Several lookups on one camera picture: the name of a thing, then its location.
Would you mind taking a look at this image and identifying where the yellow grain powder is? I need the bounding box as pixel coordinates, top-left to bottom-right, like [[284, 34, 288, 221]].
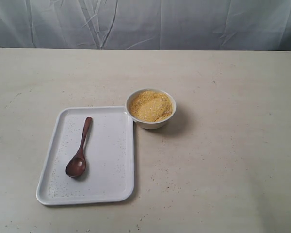
[[129, 91, 173, 123]]

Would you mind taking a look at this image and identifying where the white backdrop curtain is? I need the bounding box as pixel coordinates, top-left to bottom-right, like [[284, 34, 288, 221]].
[[0, 0, 291, 51]]

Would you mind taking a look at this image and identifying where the dark brown wooden spoon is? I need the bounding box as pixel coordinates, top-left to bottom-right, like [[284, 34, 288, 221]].
[[65, 117, 92, 178]]

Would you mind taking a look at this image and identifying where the white ceramic bowl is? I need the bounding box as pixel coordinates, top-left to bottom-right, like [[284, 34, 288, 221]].
[[125, 88, 177, 130]]

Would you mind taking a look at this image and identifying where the white rectangular plastic tray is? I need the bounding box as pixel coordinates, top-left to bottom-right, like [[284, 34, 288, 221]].
[[36, 106, 134, 206]]

